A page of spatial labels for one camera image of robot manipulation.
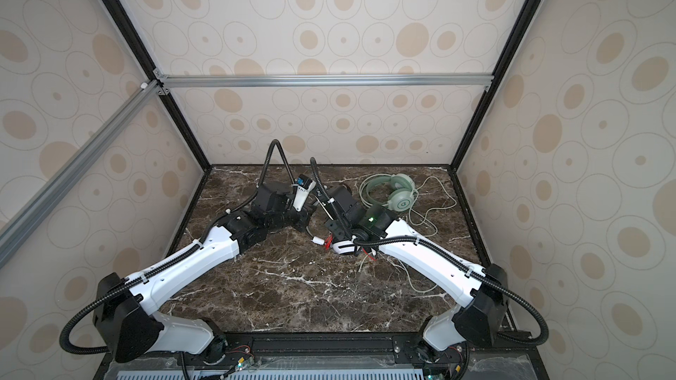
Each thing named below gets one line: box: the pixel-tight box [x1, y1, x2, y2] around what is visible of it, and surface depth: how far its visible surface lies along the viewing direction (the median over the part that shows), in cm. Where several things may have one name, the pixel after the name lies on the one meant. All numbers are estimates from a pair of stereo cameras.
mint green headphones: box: [366, 173, 416, 212], surface depth 105 cm
